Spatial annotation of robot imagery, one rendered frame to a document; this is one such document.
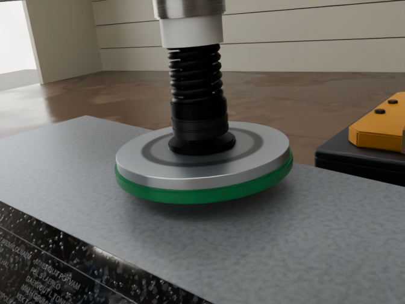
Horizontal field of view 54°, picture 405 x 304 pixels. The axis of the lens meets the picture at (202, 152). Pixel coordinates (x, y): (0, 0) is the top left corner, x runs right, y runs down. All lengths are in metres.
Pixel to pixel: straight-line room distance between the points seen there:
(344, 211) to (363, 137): 0.58
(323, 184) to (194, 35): 0.24
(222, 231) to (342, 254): 0.12
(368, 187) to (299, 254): 0.16
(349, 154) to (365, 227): 0.58
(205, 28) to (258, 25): 6.75
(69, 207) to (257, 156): 0.24
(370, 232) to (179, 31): 0.28
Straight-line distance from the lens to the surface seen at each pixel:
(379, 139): 1.01
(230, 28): 7.44
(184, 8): 0.43
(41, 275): 0.47
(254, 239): 0.40
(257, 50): 7.23
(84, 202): 0.53
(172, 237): 0.41
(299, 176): 0.53
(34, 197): 0.58
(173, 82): 0.46
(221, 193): 0.40
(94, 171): 0.62
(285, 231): 0.41
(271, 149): 0.46
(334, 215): 0.44
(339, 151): 1.00
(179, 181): 0.40
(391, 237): 0.42
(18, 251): 0.52
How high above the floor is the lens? 1.08
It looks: 19 degrees down
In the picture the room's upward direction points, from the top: 5 degrees counter-clockwise
